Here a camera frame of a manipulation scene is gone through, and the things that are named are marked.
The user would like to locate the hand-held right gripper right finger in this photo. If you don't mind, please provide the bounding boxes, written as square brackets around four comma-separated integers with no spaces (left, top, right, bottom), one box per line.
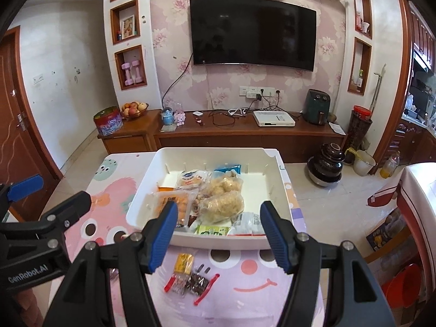
[259,200,396,327]

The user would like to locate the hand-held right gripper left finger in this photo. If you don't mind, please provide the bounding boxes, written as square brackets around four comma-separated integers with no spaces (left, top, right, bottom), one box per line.
[43,200,180,327]

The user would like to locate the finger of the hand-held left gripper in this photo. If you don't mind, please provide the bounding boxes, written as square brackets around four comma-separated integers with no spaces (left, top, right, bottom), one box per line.
[0,174,43,208]
[0,191,93,239]

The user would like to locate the silver white snack bag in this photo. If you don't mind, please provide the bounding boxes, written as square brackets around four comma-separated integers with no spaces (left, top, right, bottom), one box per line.
[228,211,266,236]

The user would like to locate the brown snack packet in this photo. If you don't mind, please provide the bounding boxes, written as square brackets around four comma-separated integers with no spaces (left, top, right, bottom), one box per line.
[189,194,205,225]

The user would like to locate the green snack packet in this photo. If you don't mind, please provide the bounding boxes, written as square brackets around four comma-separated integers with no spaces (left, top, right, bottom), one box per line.
[196,225,230,237]

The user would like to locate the white plastic storage bin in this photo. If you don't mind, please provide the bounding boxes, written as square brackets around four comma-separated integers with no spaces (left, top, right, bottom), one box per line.
[126,147,287,250]

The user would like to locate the white packet blue logo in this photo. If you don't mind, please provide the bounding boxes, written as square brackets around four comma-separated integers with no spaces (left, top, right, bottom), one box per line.
[177,170,210,189]

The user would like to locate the clear bag of puffed snacks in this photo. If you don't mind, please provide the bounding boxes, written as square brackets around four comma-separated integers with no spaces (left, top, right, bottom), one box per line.
[198,191,245,225]
[204,174,243,200]

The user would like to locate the blue snack packet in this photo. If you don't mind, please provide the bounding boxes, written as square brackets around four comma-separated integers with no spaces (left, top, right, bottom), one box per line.
[214,164,242,178]

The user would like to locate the person's left hand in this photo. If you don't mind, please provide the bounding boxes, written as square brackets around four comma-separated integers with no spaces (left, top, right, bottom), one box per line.
[14,284,45,327]

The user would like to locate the small yellow packet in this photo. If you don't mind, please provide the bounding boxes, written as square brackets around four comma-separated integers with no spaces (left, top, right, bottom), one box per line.
[174,253,195,275]

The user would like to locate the brown wooden door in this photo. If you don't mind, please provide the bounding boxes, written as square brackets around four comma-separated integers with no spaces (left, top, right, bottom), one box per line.
[0,25,63,223]

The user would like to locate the small red-ended packet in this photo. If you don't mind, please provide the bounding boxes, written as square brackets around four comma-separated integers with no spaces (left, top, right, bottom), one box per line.
[163,274,188,293]
[184,272,220,305]

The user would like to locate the pink printed tablecloth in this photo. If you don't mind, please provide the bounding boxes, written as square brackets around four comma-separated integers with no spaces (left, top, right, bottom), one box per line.
[41,152,328,327]

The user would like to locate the brown ceramic jar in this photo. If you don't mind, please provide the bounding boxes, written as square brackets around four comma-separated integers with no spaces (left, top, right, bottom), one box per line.
[307,143,346,187]

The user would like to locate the round red tin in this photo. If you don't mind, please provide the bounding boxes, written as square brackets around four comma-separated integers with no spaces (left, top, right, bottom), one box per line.
[93,107,123,136]

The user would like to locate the wooden television cabinet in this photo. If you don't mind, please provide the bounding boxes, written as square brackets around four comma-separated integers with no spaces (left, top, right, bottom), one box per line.
[97,109,348,164]

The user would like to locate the printed cardboard box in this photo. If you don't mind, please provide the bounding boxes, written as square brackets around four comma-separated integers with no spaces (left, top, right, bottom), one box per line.
[366,208,411,253]

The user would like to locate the white plastic bucket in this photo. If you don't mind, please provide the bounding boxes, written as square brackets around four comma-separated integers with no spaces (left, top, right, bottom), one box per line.
[352,150,377,177]

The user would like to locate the bowl of fruit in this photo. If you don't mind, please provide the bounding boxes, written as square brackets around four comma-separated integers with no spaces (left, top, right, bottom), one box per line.
[120,100,150,120]

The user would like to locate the white set-top box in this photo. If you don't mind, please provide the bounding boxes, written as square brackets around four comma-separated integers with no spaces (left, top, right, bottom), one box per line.
[253,110,296,127]

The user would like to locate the yellow oil bottle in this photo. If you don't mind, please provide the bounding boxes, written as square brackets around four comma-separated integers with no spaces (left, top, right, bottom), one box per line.
[380,152,401,179]

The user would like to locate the red plastic basin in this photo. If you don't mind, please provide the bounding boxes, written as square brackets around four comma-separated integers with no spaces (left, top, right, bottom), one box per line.
[380,264,428,309]

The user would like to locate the tall dark vase red lid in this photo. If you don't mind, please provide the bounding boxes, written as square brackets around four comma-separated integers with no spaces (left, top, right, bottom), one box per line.
[347,105,373,150]

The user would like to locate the dark green air fryer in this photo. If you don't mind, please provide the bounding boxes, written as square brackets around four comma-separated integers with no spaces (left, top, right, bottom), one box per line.
[303,89,332,125]

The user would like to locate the red white cloth cover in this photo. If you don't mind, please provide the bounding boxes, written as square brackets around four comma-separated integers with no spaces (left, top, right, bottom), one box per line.
[367,163,436,232]

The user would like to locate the white mop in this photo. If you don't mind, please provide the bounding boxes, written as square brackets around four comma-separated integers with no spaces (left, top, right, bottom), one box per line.
[368,64,387,110]

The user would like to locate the framed picture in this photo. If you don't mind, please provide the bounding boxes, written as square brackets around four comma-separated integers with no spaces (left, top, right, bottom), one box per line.
[121,14,136,39]

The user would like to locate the white wall outlet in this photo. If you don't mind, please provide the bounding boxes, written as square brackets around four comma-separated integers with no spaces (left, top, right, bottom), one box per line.
[239,86,283,96]

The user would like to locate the black wall television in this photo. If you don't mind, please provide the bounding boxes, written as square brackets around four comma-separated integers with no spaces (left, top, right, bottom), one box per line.
[189,0,317,72]

